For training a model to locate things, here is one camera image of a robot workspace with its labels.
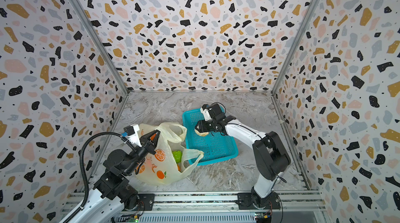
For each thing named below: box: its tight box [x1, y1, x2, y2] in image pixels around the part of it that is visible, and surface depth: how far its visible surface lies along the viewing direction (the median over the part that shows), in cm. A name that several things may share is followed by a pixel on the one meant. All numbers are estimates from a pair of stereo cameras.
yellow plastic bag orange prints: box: [134, 121, 204, 186], surface depth 72 cm
